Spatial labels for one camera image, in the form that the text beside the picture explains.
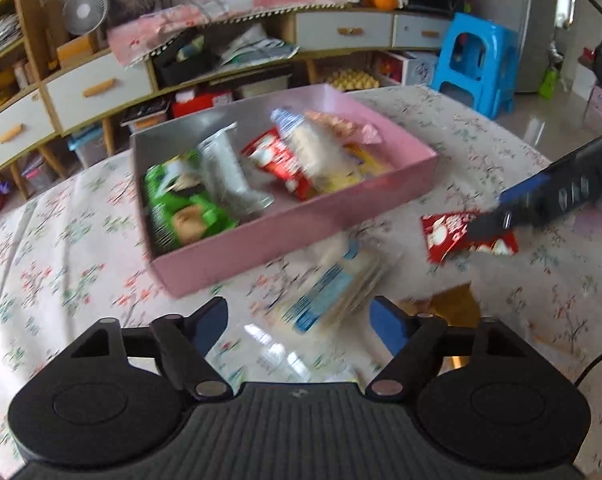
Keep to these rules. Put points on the red cardboard box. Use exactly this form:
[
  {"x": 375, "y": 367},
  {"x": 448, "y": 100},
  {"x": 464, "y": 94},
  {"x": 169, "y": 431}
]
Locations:
[{"x": 392, "y": 69}]

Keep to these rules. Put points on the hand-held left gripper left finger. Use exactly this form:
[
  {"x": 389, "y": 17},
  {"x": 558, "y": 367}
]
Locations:
[{"x": 213, "y": 320}]

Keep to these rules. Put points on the pink cardboard box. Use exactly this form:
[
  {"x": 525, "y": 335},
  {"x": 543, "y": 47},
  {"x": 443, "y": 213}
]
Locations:
[{"x": 281, "y": 240}]

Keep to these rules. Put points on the white desk fan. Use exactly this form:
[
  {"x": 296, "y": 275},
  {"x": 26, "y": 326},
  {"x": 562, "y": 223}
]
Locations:
[{"x": 83, "y": 7}]

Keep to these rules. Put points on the orange cardboard box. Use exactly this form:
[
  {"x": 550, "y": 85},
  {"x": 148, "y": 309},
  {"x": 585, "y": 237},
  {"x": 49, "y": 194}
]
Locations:
[{"x": 76, "y": 51}]

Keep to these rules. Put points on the black bag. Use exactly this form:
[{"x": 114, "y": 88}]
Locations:
[{"x": 183, "y": 62}]

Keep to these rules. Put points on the pink snack packet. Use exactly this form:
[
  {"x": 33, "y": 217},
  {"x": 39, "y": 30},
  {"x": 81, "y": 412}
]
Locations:
[{"x": 341, "y": 125}]

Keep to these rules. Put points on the green snack packet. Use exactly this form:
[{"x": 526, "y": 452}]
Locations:
[{"x": 181, "y": 210}]

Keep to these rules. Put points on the yellow egg tray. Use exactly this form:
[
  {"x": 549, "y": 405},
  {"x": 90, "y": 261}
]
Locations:
[{"x": 353, "y": 80}]

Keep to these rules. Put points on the wooden white cabinet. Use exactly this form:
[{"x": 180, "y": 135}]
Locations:
[{"x": 96, "y": 90}]

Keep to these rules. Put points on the orange gold snack packet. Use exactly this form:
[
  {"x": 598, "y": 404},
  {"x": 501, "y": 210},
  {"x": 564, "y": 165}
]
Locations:
[{"x": 451, "y": 310}]

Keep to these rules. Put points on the long silver snack packet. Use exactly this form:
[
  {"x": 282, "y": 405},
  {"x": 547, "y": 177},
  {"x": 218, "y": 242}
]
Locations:
[{"x": 228, "y": 170}]

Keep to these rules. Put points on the pile of folded papers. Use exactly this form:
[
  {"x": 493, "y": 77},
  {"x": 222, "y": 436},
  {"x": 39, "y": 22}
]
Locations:
[{"x": 258, "y": 47}]

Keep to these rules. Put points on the blue storage bin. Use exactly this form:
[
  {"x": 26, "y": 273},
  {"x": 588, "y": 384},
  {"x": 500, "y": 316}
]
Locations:
[{"x": 86, "y": 147}]

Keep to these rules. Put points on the clear plastic storage bin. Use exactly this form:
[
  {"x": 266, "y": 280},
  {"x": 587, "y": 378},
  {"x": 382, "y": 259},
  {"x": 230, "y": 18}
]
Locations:
[{"x": 263, "y": 87}]

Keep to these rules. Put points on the clear rice cracker packet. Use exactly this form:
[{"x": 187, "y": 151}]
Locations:
[{"x": 316, "y": 152}]

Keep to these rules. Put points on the pink patterned cloth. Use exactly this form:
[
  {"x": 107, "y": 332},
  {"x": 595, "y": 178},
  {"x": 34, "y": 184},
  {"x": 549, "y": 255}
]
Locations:
[{"x": 191, "y": 17}]

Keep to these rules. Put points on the green bottle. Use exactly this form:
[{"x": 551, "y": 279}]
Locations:
[{"x": 548, "y": 82}]

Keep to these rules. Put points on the red snack packet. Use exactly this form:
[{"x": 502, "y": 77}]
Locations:
[
  {"x": 443, "y": 232},
  {"x": 276, "y": 162}
]

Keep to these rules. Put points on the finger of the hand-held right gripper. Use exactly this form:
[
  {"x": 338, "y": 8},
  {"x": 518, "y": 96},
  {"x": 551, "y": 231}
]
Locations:
[
  {"x": 526, "y": 190},
  {"x": 491, "y": 225}
]

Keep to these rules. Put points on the yellow snack packet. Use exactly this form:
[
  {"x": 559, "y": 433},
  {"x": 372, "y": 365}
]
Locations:
[{"x": 368, "y": 160}]

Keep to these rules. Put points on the pink storage bin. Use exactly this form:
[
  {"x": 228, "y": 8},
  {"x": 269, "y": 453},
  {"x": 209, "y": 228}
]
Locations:
[{"x": 40, "y": 175}]

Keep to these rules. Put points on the blue plastic stool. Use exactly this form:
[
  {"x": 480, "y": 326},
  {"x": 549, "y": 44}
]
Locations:
[{"x": 473, "y": 60}]

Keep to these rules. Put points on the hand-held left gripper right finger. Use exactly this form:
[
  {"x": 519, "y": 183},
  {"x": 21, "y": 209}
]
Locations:
[{"x": 388, "y": 325}]

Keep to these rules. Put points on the white blue snack packet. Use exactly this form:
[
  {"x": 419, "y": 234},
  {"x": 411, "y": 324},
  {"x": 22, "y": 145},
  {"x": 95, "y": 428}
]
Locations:
[{"x": 326, "y": 292}]

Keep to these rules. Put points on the flat red package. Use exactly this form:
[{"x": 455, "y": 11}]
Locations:
[{"x": 201, "y": 105}]

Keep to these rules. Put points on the white cardboard box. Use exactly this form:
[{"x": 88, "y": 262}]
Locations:
[{"x": 422, "y": 67}]

